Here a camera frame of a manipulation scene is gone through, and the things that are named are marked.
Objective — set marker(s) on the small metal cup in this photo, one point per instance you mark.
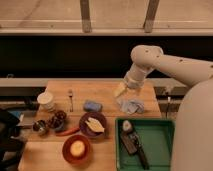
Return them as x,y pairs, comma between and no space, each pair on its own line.
40,127

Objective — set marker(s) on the silver fork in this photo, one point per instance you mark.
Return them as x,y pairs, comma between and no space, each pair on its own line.
70,94

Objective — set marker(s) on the white round item in tray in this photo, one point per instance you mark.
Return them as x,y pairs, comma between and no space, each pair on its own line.
127,126

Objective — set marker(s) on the white paper cup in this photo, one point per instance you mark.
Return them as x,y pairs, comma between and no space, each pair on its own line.
45,99

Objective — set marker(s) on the red bowl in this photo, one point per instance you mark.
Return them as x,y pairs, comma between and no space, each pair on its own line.
72,159

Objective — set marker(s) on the dark red grape bunch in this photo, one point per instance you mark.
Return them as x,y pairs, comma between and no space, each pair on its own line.
60,113

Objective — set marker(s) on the crumpled light blue cloth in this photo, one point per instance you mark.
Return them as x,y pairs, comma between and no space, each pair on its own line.
131,106

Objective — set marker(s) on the yellow round fruit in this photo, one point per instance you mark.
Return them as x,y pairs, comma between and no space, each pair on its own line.
77,148

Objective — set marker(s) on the red chili pepper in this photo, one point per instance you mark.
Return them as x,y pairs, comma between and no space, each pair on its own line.
68,132

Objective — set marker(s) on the yellow banana peel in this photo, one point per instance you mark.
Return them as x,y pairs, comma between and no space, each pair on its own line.
94,125

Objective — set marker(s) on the blue sponge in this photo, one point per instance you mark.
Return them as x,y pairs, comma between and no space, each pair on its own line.
91,106

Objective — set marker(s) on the black tool in tray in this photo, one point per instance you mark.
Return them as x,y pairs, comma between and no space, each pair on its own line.
133,146

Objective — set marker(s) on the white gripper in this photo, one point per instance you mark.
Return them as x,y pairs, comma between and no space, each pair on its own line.
133,79

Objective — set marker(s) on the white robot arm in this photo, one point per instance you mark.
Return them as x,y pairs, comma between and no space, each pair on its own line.
193,138

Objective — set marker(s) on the blue bowl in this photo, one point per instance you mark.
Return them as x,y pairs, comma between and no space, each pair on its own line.
56,123

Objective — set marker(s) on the green plastic tray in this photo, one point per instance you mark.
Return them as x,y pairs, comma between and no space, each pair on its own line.
156,136

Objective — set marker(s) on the wooden cutting board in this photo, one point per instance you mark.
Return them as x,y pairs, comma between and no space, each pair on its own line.
45,153

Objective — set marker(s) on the purple plate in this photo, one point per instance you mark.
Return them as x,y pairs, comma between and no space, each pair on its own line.
86,130

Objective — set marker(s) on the black object at left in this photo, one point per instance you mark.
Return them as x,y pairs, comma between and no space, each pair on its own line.
8,143

